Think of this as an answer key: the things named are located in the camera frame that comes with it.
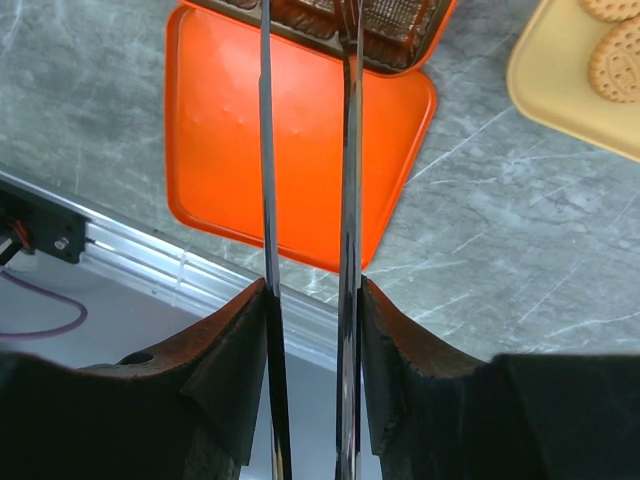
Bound metal tongs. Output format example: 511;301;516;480
259;1;364;479

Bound round beige biscuit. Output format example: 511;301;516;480
588;16;639;103
579;0;640;23

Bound orange tin lid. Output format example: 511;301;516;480
165;5;437;272

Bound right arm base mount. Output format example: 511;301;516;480
1;180;86;267

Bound yellow cookie tray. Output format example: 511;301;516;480
506;1;639;161

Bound orange cookie tin box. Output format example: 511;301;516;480
179;0;459;76

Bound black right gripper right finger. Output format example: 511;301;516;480
361;280;639;479

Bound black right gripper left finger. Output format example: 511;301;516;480
1;280;267;479

